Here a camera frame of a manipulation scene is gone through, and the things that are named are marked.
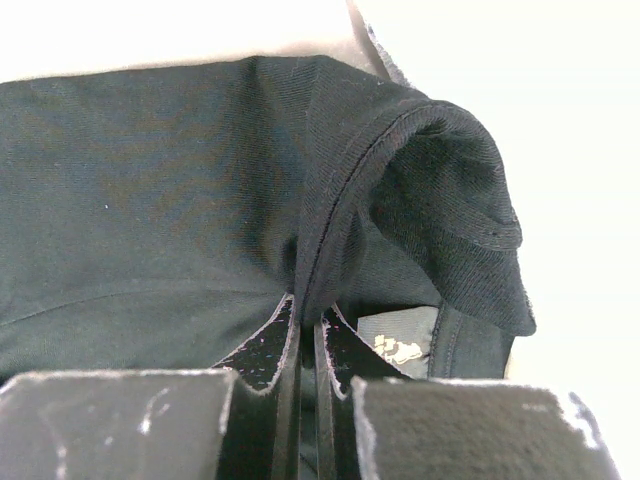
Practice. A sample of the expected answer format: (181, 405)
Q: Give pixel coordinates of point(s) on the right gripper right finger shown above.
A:
(373, 422)

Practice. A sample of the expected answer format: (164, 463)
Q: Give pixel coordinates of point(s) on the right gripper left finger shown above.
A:
(236, 420)

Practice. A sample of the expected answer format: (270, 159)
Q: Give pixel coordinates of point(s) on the black daisy print t-shirt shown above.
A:
(154, 218)

